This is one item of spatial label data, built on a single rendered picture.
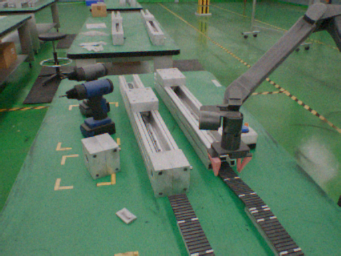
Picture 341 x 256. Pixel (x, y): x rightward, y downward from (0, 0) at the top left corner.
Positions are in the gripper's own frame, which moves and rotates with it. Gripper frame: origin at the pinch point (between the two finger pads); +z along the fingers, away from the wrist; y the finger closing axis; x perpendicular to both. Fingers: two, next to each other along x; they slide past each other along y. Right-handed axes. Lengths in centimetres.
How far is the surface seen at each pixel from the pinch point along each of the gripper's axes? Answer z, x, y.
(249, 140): -2.4, -12.4, -13.7
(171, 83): -9, -61, 2
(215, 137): -3.5, -15.7, -2.1
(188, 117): -6.8, -26.5, 4.8
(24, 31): 24, -431, 130
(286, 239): -1.7, 30.0, -1.0
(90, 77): -16, -56, 39
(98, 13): -3, -387, 21
